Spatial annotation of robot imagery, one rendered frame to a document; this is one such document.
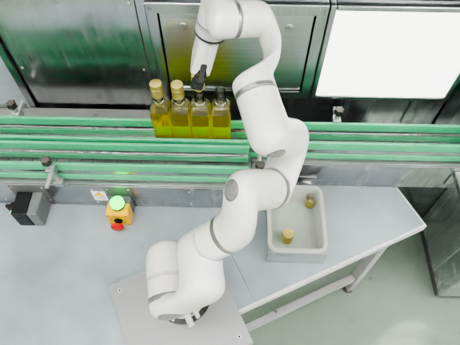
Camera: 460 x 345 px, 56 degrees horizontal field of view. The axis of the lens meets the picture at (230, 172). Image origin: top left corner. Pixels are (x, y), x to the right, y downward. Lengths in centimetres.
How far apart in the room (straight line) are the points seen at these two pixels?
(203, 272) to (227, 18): 50
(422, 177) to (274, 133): 82
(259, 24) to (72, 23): 59
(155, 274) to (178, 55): 62
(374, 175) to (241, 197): 75
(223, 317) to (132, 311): 26
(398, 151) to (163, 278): 81
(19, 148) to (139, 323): 64
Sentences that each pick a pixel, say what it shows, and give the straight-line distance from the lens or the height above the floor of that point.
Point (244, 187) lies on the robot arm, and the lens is 78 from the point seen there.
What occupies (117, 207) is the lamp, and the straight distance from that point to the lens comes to 134.
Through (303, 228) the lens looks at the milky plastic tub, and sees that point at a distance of 137.
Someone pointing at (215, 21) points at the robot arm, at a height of 145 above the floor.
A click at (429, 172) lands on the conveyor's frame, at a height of 85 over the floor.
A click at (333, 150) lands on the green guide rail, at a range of 135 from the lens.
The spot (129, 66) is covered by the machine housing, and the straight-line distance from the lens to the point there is 139.
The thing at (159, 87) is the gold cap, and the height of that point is 116.
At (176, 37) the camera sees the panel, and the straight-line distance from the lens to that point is 124.
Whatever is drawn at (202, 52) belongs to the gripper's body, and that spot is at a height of 131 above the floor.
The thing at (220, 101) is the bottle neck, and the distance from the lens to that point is 119.
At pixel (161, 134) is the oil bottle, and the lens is 131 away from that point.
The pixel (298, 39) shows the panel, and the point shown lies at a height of 121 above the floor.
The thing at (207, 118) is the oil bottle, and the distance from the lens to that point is 123.
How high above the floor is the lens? 200
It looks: 58 degrees down
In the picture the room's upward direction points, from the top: straight up
